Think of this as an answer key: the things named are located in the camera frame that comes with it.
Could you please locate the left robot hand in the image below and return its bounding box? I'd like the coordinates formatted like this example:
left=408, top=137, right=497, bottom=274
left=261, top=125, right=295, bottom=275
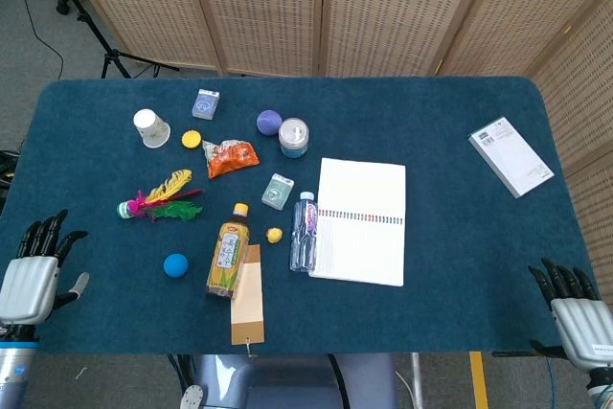
left=0, top=209, right=91, bottom=327

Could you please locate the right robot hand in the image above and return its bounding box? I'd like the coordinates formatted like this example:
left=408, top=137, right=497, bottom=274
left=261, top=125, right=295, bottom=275
left=528, top=258, right=613, bottom=373

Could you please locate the colourful feather shuttlecock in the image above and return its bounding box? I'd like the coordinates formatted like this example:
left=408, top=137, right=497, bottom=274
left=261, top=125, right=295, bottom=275
left=117, top=169, right=205, bottom=224

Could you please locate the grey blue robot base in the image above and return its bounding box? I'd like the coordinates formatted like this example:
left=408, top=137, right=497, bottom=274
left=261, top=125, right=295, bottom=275
left=193, top=353, right=398, bottom=409

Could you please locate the black tripod stand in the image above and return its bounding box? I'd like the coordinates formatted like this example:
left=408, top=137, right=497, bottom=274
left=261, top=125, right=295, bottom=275
left=37, top=0, right=181, bottom=80

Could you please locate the yellow floor tape strip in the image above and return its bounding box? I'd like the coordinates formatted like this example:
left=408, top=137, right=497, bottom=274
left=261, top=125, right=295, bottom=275
left=468, top=351, right=490, bottom=409

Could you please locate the blue foam ball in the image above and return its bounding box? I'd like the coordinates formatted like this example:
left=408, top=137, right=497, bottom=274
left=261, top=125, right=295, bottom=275
left=162, top=253, right=190, bottom=279

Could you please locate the dark blue felt tablecloth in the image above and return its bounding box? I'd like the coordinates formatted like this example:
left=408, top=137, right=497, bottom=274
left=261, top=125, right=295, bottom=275
left=0, top=75, right=601, bottom=356

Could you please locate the silver table leg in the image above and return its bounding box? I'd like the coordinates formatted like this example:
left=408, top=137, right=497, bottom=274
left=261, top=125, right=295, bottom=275
left=410, top=352, right=425, bottom=409

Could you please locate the white cardboard box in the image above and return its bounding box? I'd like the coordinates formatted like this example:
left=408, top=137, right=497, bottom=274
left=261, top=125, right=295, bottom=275
left=467, top=116, right=556, bottom=199

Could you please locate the white paper cup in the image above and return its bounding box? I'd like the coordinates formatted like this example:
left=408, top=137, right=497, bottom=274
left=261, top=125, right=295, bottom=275
left=132, top=108, right=171, bottom=149

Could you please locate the round grey metal plate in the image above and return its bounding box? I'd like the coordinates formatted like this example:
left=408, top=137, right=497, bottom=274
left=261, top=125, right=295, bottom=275
left=179, top=383, right=205, bottom=409

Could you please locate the yellow corn tea bottle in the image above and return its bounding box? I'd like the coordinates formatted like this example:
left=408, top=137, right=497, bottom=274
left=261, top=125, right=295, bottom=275
left=205, top=202, right=251, bottom=301

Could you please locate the brown and cream paper bookmark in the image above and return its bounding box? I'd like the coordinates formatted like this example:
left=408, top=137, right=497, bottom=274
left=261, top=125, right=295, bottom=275
left=230, top=243, right=265, bottom=358

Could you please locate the orange snack bag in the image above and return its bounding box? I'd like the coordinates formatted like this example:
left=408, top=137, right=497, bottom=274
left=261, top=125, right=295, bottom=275
left=201, top=139, right=261, bottom=180

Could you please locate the open white spiral notebook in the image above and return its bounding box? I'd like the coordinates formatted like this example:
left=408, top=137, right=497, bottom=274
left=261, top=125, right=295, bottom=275
left=308, top=157, right=407, bottom=288

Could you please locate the blue tissue pack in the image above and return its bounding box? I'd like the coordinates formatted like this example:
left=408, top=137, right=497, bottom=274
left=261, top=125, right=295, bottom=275
left=191, top=88, right=222, bottom=120

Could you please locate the green tissue pack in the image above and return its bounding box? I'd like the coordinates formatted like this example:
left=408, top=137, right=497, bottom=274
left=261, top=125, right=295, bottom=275
left=261, top=172, right=296, bottom=212

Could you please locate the clear water bottle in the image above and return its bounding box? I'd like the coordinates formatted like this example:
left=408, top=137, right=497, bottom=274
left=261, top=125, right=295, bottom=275
left=288, top=191, right=320, bottom=273

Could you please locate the purple foam ball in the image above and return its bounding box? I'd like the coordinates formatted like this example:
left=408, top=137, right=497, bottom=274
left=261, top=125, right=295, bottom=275
left=256, top=109, right=283, bottom=136

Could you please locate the clear jar with silver lid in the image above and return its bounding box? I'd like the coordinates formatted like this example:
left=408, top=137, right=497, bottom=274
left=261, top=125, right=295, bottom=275
left=278, top=117, right=310, bottom=160

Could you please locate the wooden woven folding screen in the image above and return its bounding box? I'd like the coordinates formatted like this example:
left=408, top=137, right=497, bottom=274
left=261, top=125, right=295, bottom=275
left=57, top=0, right=613, bottom=293

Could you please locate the black floor cable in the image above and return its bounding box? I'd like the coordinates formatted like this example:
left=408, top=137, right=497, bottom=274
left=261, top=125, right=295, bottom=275
left=9, top=0, right=65, bottom=80

